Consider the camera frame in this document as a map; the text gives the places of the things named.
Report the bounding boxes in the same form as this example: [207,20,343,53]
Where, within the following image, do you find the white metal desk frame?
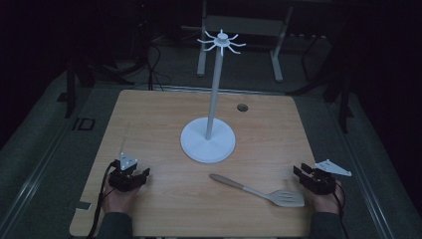
[196,0,295,84]

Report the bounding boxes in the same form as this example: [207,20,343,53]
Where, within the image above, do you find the person's right hand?
[311,185,345,216]

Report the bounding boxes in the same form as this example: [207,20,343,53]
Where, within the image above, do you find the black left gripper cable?
[87,160,119,239]

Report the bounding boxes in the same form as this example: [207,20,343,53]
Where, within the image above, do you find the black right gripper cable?
[332,179,350,239]

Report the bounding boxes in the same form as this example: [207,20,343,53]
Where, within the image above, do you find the black floor cables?
[132,19,173,92]

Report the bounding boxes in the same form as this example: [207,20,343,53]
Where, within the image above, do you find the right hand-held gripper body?
[299,158,353,196]

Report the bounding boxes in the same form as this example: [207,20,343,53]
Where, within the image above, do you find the slotted spatula with wooden handle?
[208,172,306,208]

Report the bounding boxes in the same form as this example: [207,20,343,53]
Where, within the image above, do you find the black metal stand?
[57,49,135,120]
[287,36,354,134]

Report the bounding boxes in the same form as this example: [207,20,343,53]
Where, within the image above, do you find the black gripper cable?
[87,160,119,239]
[332,179,350,239]

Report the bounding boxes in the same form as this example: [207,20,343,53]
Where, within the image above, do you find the person's left hand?
[101,180,142,215]

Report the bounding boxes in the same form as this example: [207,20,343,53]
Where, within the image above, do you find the white hook stand rack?
[179,29,247,164]

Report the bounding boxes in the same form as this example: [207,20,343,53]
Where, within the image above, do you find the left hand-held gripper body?
[107,151,147,193]

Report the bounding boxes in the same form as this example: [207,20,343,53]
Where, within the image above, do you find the black floor socket box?
[73,117,97,131]

